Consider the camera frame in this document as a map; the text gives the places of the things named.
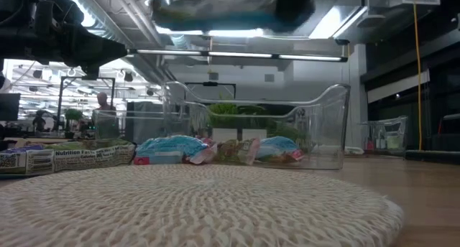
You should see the black stand frame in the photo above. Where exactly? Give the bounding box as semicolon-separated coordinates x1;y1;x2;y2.
56;75;116;113

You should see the blue red granola bar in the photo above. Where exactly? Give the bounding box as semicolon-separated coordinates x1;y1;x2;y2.
255;135;306;164
132;134;219;166

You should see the clear plastic bin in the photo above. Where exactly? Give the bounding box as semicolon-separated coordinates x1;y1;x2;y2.
362;115;410;157
92;109;167;144
161;80;352;171

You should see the small potted plant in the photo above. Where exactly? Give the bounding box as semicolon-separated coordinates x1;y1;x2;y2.
63;108;84;139

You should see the yellow cable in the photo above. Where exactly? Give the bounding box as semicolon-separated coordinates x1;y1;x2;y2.
412;2;424;151

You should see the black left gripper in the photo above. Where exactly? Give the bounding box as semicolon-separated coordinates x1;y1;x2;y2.
37;24;129;80

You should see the leafy plant white pot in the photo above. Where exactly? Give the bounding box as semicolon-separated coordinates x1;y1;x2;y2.
239;103;310;151

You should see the black monitor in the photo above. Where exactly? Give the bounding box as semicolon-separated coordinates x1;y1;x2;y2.
0;92;22;122

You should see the white green granola bar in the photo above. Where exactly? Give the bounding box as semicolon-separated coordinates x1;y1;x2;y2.
214;138;261;166

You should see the LED light bar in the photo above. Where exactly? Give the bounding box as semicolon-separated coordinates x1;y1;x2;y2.
126;47;349;63

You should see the black metal rig frame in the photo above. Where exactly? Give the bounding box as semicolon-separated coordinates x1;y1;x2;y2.
405;149;460;166

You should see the black bar mount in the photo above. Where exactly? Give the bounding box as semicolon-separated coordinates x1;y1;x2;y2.
184;81;237;100

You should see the woven round mat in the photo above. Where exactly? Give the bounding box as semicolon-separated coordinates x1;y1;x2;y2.
0;163;405;247

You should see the spiky plant white pot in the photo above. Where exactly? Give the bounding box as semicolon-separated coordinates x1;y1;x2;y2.
206;100;241;143

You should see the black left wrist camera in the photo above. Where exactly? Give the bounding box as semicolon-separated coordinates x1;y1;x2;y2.
34;0;86;27

